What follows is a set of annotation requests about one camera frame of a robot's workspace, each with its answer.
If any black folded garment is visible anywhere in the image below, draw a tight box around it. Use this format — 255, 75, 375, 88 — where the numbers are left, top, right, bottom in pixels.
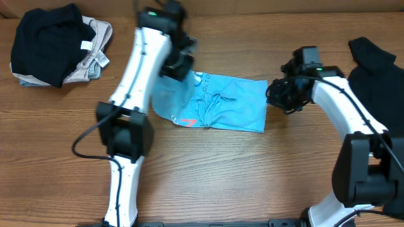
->
11, 3, 95, 88

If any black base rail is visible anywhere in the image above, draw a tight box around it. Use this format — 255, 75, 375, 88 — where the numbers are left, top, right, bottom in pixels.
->
75, 219, 304, 227

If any grey-blue folded garment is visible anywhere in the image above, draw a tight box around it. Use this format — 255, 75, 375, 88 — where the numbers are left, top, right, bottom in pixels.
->
15, 60, 101, 86

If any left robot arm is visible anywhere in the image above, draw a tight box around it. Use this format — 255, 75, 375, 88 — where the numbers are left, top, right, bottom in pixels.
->
96, 1, 197, 226

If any black crumpled garment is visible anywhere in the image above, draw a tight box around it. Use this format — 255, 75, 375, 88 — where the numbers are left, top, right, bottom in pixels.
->
342, 37, 404, 218

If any beige folded garment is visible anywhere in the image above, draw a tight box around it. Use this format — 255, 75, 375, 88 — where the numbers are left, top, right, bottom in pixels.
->
9, 15, 114, 86

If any light blue t-shirt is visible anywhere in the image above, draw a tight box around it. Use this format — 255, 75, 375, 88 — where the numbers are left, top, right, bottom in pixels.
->
151, 71, 268, 133

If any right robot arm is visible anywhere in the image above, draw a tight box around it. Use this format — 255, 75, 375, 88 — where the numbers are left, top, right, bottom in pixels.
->
266, 46, 403, 227

